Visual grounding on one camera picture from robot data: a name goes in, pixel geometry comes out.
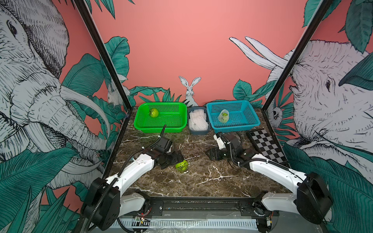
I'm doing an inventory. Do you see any white slotted cable duct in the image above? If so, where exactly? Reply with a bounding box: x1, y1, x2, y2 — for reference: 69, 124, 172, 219
120, 218, 258, 231

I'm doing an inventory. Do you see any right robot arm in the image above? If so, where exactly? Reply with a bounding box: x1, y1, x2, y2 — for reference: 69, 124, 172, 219
206, 133, 334, 224

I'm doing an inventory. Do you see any grey bin of foam nets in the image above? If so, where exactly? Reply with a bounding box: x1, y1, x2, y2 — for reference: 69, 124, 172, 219
187, 106, 211, 136

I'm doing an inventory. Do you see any teal plastic basket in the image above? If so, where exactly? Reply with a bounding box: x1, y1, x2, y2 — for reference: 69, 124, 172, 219
206, 100, 260, 133

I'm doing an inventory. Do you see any checkerboard calibration board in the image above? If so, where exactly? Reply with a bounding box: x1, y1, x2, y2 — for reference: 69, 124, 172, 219
246, 129, 289, 168

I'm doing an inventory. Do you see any black front frame rail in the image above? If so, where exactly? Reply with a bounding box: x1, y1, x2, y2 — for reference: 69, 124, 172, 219
139, 196, 317, 217

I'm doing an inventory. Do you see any custard apple green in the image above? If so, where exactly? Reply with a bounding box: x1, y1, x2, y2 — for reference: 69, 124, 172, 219
175, 160, 189, 172
149, 108, 159, 118

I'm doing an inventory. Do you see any black frame post right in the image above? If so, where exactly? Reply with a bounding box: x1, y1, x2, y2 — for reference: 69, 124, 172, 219
261, 0, 333, 112

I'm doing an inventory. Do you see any green plastic basket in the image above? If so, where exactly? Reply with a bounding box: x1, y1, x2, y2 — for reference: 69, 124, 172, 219
134, 102, 187, 133

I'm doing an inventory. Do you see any black frame post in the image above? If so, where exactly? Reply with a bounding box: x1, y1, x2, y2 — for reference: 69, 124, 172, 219
74, 0, 132, 111
261, 0, 333, 112

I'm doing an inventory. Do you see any black frame post left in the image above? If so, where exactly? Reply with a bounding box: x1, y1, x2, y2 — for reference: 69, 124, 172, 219
74, 0, 132, 111

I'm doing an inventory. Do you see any custard apple with dark spots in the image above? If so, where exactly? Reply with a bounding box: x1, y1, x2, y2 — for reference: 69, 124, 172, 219
220, 113, 229, 123

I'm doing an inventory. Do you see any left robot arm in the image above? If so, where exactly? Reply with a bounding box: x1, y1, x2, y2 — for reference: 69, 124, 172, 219
80, 127, 184, 233

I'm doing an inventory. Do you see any white foam net sleeve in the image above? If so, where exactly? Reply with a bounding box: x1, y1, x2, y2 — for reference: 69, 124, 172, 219
218, 109, 229, 123

